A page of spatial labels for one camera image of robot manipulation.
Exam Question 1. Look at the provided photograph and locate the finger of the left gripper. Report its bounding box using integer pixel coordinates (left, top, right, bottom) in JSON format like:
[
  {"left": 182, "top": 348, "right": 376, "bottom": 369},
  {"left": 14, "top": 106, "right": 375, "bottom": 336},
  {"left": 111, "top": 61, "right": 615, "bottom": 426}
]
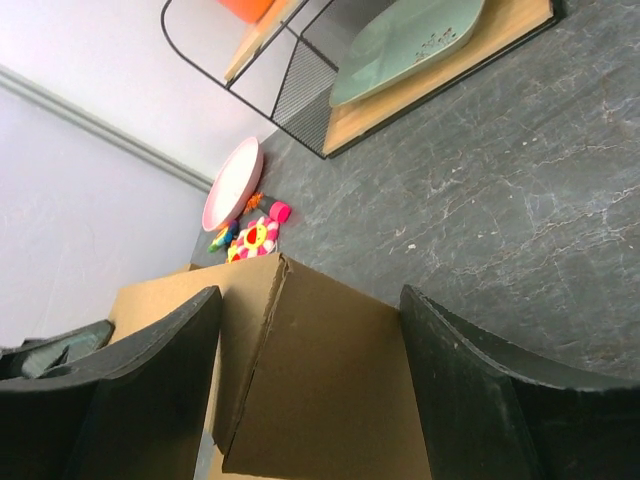
[{"left": 1, "top": 319, "right": 115, "bottom": 378}]

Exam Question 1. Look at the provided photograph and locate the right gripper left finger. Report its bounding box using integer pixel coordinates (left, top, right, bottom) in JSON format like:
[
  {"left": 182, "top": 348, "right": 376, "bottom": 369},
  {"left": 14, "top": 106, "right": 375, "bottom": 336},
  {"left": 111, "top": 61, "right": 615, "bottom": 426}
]
[{"left": 1, "top": 286, "right": 222, "bottom": 479}]

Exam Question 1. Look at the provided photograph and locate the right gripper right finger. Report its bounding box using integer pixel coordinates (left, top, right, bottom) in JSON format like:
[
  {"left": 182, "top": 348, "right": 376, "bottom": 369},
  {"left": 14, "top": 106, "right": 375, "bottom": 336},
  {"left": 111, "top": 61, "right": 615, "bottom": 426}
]
[{"left": 400, "top": 285, "right": 639, "bottom": 479}]

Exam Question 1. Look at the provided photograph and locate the brown cardboard box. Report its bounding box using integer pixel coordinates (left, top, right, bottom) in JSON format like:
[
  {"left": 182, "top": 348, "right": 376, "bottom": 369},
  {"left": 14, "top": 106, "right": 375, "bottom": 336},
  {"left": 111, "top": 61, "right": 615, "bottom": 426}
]
[{"left": 109, "top": 254, "right": 430, "bottom": 479}]

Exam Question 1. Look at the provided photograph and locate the orange yellow flower toy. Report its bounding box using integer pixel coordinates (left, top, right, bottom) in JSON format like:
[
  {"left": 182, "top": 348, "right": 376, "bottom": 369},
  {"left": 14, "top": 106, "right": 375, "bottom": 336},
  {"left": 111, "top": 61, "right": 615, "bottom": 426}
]
[{"left": 225, "top": 241, "right": 242, "bottom": 263}]

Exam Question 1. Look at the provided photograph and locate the pink flower toy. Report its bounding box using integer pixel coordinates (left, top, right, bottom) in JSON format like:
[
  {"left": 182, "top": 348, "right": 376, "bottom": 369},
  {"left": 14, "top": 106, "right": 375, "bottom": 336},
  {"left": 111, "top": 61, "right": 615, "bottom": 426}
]
[{"left": 236, "top": 216, "right": 280, "bottom": 259}]

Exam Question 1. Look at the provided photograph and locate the small orange flower toy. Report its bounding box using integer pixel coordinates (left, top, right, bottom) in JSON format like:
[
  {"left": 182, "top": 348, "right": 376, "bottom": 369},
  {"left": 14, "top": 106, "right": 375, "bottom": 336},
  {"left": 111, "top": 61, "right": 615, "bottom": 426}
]
[{"left": 245, "top": 192, "right": 264, "bottom": 212}]

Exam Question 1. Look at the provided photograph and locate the pink plate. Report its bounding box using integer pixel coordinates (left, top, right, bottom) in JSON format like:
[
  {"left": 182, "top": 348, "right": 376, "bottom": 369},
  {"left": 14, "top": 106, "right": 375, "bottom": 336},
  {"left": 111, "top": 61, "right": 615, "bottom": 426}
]
[{"left": 202, "top": 137, "right": 264, "bottom": 232}]

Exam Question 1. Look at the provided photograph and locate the pink black highlighter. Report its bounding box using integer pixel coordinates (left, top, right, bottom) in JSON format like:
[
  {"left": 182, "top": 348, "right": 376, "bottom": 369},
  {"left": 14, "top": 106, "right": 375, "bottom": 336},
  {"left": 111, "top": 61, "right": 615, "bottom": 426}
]
[{"left": 269, "top": 200, "right": 292, "bottom": 223}]

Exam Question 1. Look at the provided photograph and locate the light green tray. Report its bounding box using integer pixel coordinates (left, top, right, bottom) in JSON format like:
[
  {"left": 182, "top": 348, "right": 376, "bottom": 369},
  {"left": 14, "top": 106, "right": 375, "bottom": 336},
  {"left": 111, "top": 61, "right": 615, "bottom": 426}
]
[{"left": 329, "top": 0, "right": 485, "bottom": 108}]

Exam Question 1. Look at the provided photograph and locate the orange mug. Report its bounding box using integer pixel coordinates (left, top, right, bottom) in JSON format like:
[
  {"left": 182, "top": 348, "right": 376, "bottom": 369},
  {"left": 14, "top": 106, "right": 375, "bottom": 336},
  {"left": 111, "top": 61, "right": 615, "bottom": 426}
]
[{"left": 218, "top": 0, "right": 274, "bottom": 24}]

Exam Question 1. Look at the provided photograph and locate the black wire wooden shelf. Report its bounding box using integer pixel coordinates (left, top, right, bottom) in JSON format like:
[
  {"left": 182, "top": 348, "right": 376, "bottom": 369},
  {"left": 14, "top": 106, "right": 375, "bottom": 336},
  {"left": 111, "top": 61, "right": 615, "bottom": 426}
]
[{"left": 160, "top": 0, "right": 569, "bottom": 161}]

